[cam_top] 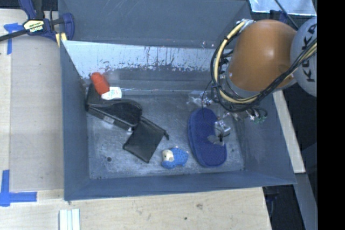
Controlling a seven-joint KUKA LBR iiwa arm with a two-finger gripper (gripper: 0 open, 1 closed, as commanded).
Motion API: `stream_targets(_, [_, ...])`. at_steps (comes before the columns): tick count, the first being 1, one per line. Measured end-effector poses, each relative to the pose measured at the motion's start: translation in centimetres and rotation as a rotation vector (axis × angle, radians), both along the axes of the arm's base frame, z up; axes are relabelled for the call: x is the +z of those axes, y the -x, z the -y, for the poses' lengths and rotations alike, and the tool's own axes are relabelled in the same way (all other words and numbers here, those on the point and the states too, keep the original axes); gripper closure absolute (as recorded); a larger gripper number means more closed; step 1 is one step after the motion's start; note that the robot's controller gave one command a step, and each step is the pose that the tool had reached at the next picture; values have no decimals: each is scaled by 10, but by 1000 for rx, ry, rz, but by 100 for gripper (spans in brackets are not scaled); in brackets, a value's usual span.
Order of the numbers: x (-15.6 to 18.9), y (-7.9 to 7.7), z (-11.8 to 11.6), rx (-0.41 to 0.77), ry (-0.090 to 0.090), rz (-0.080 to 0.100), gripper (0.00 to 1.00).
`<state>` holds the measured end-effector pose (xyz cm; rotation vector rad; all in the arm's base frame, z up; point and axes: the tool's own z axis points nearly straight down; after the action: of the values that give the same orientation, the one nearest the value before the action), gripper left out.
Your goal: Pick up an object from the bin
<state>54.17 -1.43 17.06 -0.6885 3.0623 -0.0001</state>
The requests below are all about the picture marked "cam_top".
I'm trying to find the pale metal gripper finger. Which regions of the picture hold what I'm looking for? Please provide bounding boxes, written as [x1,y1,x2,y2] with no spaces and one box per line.
[214,120,232,138]
[207,134,226,147]

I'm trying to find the blue oval scrubber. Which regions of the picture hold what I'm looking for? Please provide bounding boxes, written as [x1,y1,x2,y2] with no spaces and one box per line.
[187,107,228,168]

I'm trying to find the blue toy animal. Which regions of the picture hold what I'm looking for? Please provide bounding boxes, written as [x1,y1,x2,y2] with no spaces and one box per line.
[161,146,189,170]

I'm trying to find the black flat pouch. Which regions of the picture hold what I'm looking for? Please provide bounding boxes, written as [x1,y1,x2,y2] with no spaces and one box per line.
[122,116,170,164]

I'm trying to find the white bottle with red cap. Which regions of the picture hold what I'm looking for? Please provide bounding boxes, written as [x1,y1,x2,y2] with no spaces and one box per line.
[89,72,123,101]

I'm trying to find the grey metal bin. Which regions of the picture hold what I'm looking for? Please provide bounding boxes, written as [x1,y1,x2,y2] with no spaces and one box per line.
[57,0,298,201]

